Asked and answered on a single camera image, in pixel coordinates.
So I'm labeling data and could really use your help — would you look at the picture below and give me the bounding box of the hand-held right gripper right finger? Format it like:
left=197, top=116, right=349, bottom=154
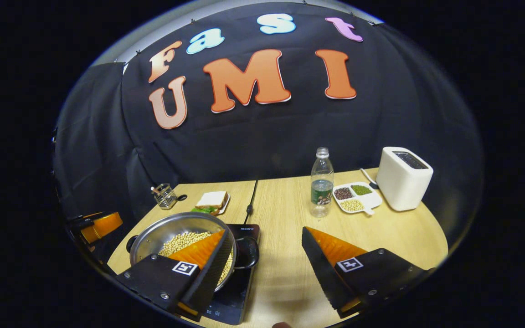
left=301, top=226, right=429, bottom=319

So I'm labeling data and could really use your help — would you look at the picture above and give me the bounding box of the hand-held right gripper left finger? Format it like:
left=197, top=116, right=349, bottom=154
left=116, top=228, right=236, bottom=322

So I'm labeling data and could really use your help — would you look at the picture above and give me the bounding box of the black induction cooktop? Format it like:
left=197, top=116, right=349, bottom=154
left=199, top=223, right=261, bottom=326

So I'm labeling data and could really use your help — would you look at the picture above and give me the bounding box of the pile of yellow soybeans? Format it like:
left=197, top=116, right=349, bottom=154
left=159, top=231, right=233, bottom=285

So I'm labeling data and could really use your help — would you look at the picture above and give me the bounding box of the steel pot with black handles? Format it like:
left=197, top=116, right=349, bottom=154
left=126, top=212, right=260, bottom=292

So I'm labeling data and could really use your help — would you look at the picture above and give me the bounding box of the sandwich on plate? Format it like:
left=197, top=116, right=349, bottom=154
left=191, top=191, right=231, bottom=216

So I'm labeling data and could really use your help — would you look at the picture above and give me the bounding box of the white divided bean tray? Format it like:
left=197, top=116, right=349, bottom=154
left=333, top=182, right=383, bottom=215

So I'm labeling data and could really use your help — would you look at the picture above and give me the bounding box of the clear plastic water bottle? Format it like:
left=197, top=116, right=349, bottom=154
left=310, top=147, right=335, bottom=218

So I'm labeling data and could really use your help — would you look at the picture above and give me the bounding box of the white toaster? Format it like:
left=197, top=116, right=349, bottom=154
left=376, top=147, right=434, bottom=212

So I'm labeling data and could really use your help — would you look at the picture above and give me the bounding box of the wire mesh holder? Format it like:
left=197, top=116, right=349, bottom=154
left=151, top=183, right=180, bottom=210

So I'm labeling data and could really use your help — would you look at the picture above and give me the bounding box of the black power cable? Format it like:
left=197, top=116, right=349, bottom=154
left=243, top=180, right=258, bottom=225

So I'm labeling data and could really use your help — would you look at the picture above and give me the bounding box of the white toaster cable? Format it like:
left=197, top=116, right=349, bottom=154
left=360, top=168, right=380, bottom=190

